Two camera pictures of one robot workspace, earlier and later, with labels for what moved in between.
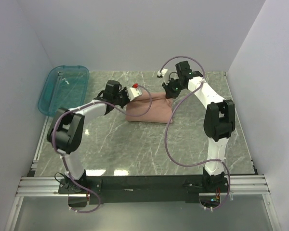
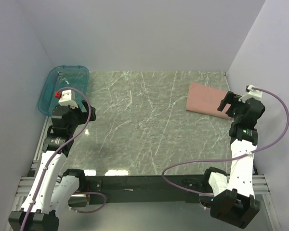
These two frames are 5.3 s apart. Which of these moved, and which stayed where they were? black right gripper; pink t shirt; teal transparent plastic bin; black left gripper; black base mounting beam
Moved: black left gripper; black right gripper; pink t shirt
Stayed: teal transparent plastic bin; black base mounting beam
